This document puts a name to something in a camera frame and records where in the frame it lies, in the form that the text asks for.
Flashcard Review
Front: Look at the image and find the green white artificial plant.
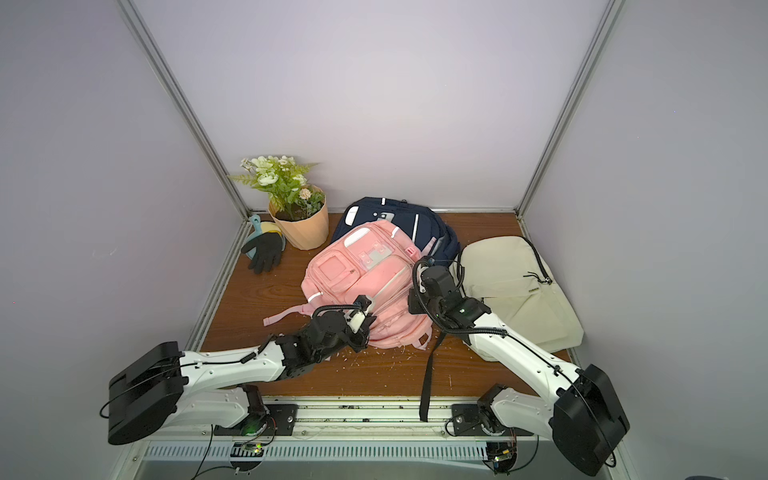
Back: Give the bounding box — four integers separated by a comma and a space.
228, 155, 326, 221

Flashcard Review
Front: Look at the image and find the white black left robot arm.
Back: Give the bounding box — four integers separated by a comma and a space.
99, 295, 376, 445

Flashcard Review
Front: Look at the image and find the navy blue backpack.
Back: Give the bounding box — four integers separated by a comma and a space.
331, 197, 461, 262

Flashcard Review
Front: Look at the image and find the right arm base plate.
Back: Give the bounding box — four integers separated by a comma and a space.
447, 403, 533, 437

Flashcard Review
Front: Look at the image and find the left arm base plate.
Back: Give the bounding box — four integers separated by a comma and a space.
213, 403, 298, 437

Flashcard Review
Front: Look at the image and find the left corner aluminium profile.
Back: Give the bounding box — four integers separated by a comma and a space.
116, 0, 250, 219

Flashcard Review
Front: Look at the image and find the right circuit board with cable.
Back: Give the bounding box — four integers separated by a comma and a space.
483, 437, 541, 475

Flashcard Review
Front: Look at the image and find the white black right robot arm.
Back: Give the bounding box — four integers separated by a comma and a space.
409, 259, 630, 476

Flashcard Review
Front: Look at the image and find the aluminium mounting rail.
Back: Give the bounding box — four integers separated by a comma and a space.
128, 395, 622, 443

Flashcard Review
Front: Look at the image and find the circuit board with cable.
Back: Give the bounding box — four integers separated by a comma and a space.
483, 437, 541, 475
192, 439, 274, 479

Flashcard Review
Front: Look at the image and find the yellow sponge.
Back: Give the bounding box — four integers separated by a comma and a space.
260, 222, 283, 235

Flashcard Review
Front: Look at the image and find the black work glove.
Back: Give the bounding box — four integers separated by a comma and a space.
240, 232, 284, 274

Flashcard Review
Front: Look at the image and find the pink backpack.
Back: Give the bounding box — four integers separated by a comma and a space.
263, 220, 433, 350

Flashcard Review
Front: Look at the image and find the left circuit board with cable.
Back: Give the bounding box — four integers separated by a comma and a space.
192, 439, 274, 479

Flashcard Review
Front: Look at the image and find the cream canvas backpack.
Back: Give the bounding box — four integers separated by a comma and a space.
434, 236, 584, 356

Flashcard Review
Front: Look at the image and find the terracotta flower pot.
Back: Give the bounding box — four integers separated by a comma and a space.
269, 185, 329, 251

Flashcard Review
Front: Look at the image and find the corner aluminium profile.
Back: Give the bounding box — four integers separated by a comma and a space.
515, 0, 625, 219
116, 0, 250, 219

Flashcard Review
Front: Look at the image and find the right corner aluminium profile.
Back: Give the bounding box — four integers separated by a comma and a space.
515, 0, 625, 219

